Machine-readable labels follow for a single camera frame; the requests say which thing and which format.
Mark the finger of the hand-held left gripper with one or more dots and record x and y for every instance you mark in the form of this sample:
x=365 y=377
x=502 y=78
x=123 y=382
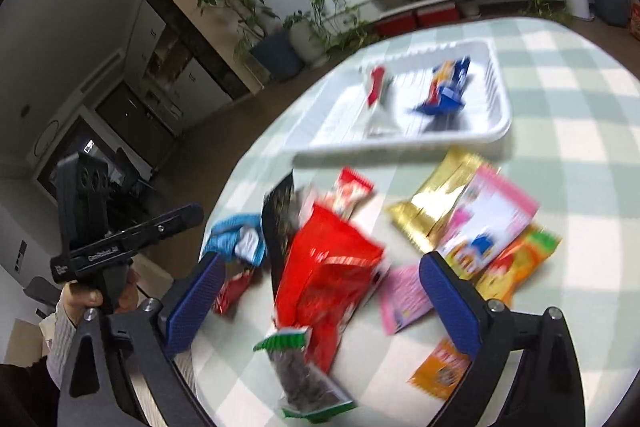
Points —
x=167 y=222

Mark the small pink snack packet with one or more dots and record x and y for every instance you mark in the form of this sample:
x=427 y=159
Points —
x=402 y=299

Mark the person's left hand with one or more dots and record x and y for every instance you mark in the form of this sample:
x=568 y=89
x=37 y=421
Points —
x=82 y=297

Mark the small red snack packet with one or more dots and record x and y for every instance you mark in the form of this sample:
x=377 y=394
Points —
x=232 y=292

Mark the blue plant pot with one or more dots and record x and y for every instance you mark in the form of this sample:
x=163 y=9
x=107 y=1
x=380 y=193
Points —
x=277 y=56

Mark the small leafy houseplant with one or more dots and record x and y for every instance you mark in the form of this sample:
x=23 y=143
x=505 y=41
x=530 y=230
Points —
x=325 y=2

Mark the red white striped snack packet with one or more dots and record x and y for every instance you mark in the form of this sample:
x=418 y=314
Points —
x=352 y=189

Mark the white plastic tray basket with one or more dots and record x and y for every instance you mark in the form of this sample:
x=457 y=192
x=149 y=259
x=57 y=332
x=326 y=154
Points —
x=450 y=132

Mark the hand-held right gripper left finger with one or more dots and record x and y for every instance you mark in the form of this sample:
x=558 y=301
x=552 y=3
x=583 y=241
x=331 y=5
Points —
x=196 y=302

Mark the gold snack packet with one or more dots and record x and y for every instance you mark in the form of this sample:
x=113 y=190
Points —
x=435 y=202

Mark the red paper bag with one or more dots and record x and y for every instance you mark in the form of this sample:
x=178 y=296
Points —
x=635 y=21

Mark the wooden display cabinet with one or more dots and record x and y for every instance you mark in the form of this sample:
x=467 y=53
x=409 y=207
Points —
x=190 y=42

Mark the black snack packet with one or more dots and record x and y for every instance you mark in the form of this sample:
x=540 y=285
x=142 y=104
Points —
x=277 y=217

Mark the green checked tablecloth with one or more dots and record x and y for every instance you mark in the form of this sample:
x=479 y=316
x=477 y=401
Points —
x=575 y=132

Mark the red and white snack packet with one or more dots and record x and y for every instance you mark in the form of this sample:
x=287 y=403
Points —
x=376 y=92

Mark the large pink snack packet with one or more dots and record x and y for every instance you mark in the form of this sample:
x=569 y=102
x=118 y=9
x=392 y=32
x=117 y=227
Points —
x=492 y=212

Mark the orange snack packet green edge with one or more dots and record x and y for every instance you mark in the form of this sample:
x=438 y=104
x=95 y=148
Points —
x=525 y=262

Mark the green edged dark snack packet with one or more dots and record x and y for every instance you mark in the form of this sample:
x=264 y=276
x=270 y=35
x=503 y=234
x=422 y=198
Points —
x=305 y=382

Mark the grey office chair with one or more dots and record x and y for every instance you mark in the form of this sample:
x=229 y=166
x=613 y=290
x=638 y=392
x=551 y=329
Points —
x=40 y=294

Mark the large red snack bag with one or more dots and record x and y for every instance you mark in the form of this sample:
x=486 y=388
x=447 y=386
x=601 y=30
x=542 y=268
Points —
x=325 y=267

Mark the red storage bin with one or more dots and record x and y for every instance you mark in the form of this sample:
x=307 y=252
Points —
x=396 y=26
x=437 y=16

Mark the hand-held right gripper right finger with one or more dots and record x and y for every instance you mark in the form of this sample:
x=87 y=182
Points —
x=450 y=307

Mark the light blue snack packet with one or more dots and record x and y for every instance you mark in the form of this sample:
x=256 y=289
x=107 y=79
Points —
x=230 y=234

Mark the dark blue snack packet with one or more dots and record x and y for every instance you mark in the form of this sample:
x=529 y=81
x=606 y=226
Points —
x=445 y=92

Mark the round white plant pot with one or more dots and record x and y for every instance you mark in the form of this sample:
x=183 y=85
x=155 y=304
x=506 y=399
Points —
x=307 y=41

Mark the small orange snack packet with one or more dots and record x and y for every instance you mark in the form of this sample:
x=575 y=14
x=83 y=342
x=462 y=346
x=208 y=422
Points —
x=440 y=369

